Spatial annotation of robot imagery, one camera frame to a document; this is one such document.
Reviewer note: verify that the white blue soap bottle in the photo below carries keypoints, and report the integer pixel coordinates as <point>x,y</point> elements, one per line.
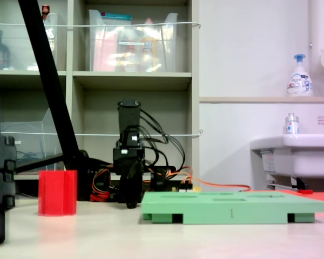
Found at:
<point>299,81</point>

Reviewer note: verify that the red cross columnar block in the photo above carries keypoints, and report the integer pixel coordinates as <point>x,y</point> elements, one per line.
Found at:
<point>56,193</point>

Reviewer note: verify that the clear slanted plastic bin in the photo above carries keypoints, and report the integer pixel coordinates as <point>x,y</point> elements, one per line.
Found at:
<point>29,145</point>

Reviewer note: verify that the green shape hole board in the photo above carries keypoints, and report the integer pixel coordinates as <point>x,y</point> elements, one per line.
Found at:
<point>232,207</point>

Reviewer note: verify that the teal topped pack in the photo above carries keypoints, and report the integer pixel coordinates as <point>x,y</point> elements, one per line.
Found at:
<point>118,18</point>

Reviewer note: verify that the dark glass bottle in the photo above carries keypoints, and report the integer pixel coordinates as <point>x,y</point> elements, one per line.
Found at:
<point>2,54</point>

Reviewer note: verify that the small clear sanitizer bottle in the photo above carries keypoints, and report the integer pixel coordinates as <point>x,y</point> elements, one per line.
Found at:
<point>291,126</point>

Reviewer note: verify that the yellow pink-capped bottle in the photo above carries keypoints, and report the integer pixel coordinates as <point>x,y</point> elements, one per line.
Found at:
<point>149,54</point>

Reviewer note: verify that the small brown bottle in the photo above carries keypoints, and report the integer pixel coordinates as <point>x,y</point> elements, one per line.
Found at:
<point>45,10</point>

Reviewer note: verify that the black tripod brace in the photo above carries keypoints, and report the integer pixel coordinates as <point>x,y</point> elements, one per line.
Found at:
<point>37,162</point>

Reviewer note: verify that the white sink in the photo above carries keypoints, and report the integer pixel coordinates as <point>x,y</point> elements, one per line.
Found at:
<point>307,159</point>

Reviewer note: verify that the black red table clamp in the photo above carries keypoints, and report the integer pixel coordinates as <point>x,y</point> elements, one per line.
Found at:
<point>100,197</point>
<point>158,180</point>

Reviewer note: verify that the small red piece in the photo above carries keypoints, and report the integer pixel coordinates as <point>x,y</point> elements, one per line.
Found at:
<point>305,191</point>

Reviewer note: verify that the small yellow connector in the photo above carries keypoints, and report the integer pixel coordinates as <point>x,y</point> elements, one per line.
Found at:
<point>196,189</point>

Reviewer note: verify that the white wall pipe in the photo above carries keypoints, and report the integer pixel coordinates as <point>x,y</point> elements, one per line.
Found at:
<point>320,21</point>

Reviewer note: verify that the large clear storage bin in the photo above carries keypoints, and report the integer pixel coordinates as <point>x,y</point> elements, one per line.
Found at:
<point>129,35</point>

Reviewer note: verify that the notched black stack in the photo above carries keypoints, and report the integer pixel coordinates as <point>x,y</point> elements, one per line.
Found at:
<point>0,175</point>

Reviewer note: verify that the beige shelf unit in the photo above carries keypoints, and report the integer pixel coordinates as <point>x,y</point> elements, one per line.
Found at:
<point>132,81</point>

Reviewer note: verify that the pink paper pack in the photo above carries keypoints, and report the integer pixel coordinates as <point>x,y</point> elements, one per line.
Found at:
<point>104,54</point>

